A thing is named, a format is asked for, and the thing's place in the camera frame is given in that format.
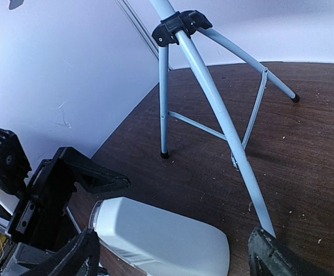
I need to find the grey metronome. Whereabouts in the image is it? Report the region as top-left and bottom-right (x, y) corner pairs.
(88, 197), (230, 275)

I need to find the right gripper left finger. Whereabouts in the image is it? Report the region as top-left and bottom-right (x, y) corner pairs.
(25, 228), (100, 275)

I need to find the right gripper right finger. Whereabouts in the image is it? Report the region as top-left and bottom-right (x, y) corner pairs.
(248, 227), (330, 276)

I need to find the grey music stand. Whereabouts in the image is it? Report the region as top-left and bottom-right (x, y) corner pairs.
(151, 1), (300, 235)

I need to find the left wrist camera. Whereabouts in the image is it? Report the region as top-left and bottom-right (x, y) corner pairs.
(0, 128), (31, 215)

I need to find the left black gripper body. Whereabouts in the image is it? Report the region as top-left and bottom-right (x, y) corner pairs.
(6, 147), (76, 244)

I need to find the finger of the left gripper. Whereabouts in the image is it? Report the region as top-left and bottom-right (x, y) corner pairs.
(66, 148), (130, 194)

